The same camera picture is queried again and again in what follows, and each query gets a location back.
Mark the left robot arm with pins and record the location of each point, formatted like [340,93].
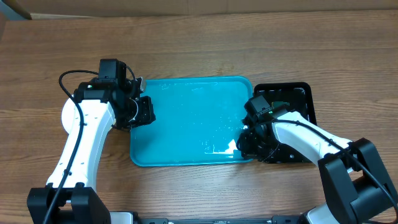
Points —
[111,100]

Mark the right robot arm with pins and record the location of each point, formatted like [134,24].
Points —
[356,184]

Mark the black plastic tray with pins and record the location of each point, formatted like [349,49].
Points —
[299,96]

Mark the white plate with blue rim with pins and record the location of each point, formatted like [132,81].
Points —
[68,115]

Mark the teal plastic tray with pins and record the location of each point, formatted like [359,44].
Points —
[197,122]

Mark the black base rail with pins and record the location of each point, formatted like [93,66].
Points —
[217,221]

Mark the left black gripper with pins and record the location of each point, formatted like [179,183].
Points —
[147,117]

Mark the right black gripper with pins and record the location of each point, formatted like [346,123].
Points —
[250,153]

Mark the dark chair leg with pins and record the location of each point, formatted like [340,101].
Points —
[14,11]

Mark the green and yellow sponge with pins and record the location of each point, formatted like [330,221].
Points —
[277,104]

